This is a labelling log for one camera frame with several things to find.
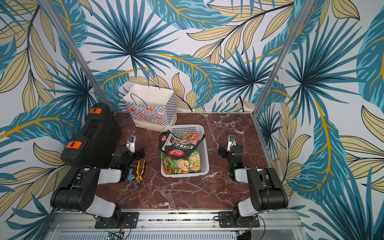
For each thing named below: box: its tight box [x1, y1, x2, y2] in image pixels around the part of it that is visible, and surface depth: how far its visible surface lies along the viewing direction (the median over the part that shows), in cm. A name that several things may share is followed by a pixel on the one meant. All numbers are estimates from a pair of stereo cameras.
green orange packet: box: [161, 152, 181, 174], surface depth 84 cm
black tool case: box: [60, 102, 122, 169], surface depth 78 cm
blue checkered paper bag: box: [123, 84, 177, 132], surface depth 99 cm
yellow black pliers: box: [135, 160, 146, 190], surface depth 87 cm
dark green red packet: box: [164, 131, 206, 160], surface depth 90 cm
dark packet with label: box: [158, 130, 187, 158], surface depth 90 cm
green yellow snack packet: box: [177, 150, 201, 174], surface depth 88 cm
